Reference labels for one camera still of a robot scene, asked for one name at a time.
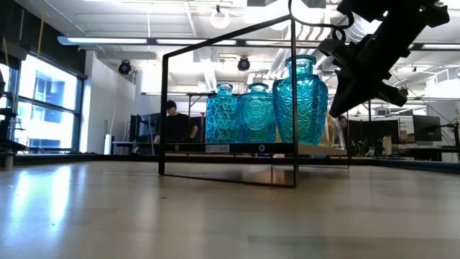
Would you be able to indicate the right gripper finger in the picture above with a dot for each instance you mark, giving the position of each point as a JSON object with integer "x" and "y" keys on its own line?
{"x": 350, "y": 93}

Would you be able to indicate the clear glass vase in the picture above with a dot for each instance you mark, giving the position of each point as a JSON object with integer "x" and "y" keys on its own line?
{"x": 339, "y": 135}

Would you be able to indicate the teal medallion glass vase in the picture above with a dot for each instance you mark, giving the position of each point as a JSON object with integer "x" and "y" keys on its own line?
{"x": 257, "y": 117}

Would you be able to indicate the teal diamond-pattern glass vase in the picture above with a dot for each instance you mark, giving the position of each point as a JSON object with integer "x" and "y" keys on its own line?
{"x": 221, "y": 118}

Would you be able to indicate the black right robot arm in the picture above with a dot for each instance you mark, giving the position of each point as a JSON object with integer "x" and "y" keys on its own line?
{"x": 399, "y": 18}

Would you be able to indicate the white shelf label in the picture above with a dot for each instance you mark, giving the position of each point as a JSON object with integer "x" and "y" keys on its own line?
{"x": 217, "y": 148}

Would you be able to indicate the person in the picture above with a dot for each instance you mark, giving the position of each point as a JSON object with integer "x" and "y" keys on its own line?
{"x": 178, "y": 126}
{"x": 344, "y": 126}

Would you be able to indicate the black monitor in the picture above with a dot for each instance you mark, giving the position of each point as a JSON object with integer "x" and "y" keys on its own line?
{"x": 151, "y": 127}
{"x": 427, "y": 127}

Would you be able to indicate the black ceiling spotlight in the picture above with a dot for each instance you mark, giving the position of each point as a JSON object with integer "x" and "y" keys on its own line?
{"x": 243, "y": 64}
{"x": 124, "y": 67}

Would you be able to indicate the white cylinder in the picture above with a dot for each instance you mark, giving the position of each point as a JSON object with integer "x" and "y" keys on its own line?
{"x": 108, "y": 144}

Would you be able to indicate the overhead led light bar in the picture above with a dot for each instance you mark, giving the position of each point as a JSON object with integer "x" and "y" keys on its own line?
{"x": 108, "y": 40}

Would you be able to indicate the large window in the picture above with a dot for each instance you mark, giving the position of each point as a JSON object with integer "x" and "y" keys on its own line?
{"x": 46, "y": 108}

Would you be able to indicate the silver ventilation duct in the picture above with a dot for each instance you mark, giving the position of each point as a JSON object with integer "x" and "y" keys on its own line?
{"x": 354, "y": 32}

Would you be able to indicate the wooden shelf black metal frame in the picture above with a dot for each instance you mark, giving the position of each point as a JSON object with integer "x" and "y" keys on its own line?
{"x": 179, "y": 148}

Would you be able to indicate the black aluminium table frame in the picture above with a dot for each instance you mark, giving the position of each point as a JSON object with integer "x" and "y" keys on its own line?
{"x": 108, "y": 158}

